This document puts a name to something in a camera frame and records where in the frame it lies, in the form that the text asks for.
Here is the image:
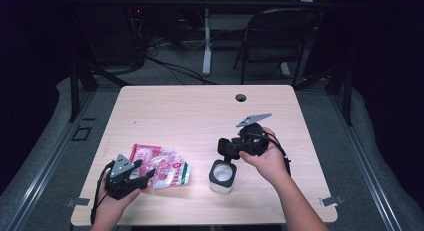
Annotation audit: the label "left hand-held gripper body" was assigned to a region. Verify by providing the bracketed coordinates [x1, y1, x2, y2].
[105, 154, 148, 201]

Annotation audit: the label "dark equipment with red light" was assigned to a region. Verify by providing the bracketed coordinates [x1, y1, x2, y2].
[123, 5, 148, 69]

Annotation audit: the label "black folding chair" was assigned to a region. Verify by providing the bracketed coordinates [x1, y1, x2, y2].
[233, 7, 323, 87]

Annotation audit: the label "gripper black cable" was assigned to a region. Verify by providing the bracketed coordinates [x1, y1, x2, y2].
[256, 132, 293, 177]
[90, 160, 116, 226]

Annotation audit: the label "black crossbar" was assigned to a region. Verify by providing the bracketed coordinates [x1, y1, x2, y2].
[59, 0, 424, 8]

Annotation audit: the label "pink and white plastic bag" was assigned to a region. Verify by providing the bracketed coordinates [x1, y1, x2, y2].
[129, 143, 191, 190]

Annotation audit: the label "grey metal rail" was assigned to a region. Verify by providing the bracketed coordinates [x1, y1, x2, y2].
[4, 90, 98, 231]
[328, 90, 406, 231]

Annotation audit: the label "black metal stand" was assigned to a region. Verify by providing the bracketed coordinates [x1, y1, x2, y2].
[68, 61, 129, 123]
[294, 61, 354, 127]

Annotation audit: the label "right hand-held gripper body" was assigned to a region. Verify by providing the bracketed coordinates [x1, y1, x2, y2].
[235, 113, 273, 157]

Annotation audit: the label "white desk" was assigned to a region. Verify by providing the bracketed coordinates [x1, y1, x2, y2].
[182, 0, 331, 77]

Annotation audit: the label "glass jar with black lid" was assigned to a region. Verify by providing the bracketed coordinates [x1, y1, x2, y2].
[208, 158, 238, 195]

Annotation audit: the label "grey tape piece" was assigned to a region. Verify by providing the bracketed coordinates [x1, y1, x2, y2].
[319, 194, 345, 207]
[65, 197, 91, 208]

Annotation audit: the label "person's left hand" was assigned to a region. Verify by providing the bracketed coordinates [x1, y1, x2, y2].
[93, 180, 143, 224]

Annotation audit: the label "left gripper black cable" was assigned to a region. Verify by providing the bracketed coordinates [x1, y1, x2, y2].
[90, 160, 116, 226]

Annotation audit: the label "black floor cables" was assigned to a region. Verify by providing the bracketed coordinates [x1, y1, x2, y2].
[145, 40, 219, 86]

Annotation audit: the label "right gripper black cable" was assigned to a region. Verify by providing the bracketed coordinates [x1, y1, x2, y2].
[256, 132, 293, 177]

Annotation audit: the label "person's right hand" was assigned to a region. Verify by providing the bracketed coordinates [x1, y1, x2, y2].
[239, 126, 291, 189]

